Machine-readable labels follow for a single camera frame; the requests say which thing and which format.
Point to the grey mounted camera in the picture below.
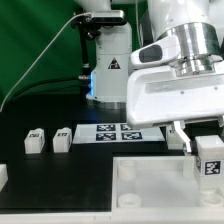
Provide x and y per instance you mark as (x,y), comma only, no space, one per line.
(104,18)

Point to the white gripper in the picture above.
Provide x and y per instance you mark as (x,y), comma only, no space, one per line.
(157,97)

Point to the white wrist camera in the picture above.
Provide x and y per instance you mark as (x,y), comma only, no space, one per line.
(156,54)

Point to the white sheet with AprilTags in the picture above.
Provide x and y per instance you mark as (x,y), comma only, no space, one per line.
(114,132)

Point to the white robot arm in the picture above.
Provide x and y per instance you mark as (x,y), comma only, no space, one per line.
(198,24)

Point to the white square table top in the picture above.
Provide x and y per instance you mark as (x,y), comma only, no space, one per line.
(159,184)

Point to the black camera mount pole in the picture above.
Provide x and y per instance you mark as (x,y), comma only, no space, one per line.
(84,78)

